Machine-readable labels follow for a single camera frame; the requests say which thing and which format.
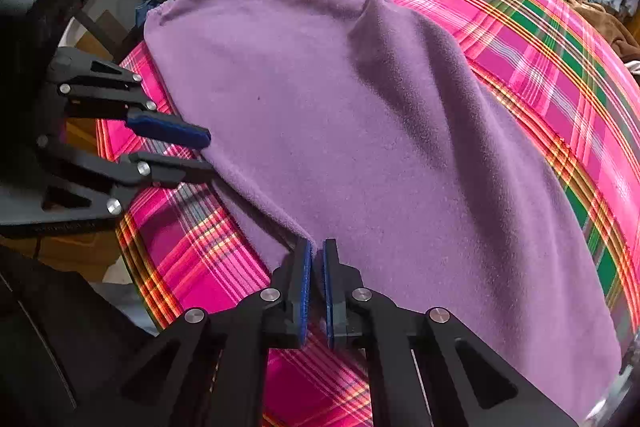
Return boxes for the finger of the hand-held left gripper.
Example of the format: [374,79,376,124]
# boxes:
[37,134,217,217]
[47,48,212,151]

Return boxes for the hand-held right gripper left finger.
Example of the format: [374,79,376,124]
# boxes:
[70,237,313,427]

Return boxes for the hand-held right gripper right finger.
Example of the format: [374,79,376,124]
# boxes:
[322,238,576,427]

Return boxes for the purple pants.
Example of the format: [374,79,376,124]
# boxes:
[142,0,623,425]

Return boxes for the pink plaid blanket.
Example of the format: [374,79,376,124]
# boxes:
[95,0,640,427]

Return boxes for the brown fleece blanket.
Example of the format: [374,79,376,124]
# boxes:
[487,0,640,68]

